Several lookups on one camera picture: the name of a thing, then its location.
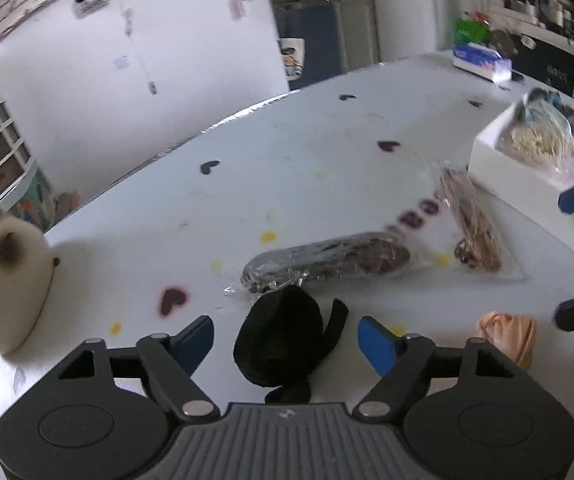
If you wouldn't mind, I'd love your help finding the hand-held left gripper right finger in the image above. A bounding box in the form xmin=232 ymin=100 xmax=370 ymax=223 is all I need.
xmin=352 ymin=316 xmax=523 ymax=424

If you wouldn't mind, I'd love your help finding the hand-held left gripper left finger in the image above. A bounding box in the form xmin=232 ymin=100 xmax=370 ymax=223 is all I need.
xmin=57 ymin=316 xmax=220 ymax=422

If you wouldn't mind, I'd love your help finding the bag of cream yarn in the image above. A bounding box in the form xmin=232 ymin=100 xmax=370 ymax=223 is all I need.
xmin=496 ymin=121 xmax=574 ymax=172

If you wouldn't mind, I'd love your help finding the peach scrunchie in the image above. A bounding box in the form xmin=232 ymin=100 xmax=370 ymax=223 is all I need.
xmin=476 ymin=311 xmax=538 ymax=369

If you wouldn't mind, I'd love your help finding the white hanging cable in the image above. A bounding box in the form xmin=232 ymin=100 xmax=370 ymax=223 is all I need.
xmin=122 ymin=7 xmax=160 ymax=96

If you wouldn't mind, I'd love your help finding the bag of tan cord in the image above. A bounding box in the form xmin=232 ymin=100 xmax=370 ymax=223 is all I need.
xmin=419 ymin=164 xmax=526 ymax=282

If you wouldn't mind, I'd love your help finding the multicolour crochet yarn bundle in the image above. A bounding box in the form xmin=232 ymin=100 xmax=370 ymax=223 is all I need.
xmin=514 ymin=87 xmax=574 ymax=127

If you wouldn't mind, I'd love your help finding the green plastic bag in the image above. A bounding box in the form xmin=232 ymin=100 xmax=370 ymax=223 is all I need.
xmin=454 ymin=17 xmax=490 ymax=46

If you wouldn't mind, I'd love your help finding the cream cat figurine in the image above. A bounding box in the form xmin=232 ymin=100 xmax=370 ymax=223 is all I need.
xmin=0 ymin=204 xmax=61 ymax=354

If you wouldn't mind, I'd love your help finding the blue white tissue pack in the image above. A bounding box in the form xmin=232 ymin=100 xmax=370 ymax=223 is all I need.
xmin=452 ymin=43 xmax=513 ymax=83

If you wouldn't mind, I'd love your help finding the bag of dark brown yarn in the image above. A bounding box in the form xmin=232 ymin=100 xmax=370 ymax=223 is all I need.
xmin=224 ymin=230 xmax=413 ymax=297

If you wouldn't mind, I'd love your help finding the colourful patterned box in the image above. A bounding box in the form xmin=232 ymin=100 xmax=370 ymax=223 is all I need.
xmin=14 ymin=167 xmax=81 ymax=227

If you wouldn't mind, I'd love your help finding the black ribbon roll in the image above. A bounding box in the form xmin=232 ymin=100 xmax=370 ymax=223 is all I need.
xmin=233 ymin=285 xmax=350 ymax=404

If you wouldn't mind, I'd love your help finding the white cardboard box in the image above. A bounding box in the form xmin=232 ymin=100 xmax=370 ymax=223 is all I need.
xmin=468 ymin=100 xmax=574 ymax=212

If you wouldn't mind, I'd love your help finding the white printed tote bag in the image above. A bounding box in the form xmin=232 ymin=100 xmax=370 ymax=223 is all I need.
xmin=279 ymin=38 xmax=307 ymax=79

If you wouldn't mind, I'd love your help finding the clear wall holder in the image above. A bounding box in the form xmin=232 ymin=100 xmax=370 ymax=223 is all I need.
xmin=73 ymin=0 xmax=113 ymax=19

